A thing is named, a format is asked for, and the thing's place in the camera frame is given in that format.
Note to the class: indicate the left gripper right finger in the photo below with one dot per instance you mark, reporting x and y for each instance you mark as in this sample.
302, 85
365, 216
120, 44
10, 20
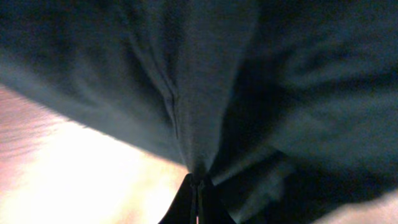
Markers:
210, 209

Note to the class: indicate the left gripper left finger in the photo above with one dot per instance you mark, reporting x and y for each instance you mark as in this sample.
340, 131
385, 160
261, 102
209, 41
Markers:
183, 207

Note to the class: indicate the black nike t-shirt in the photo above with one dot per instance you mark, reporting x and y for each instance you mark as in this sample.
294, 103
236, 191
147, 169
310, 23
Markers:
289, 107

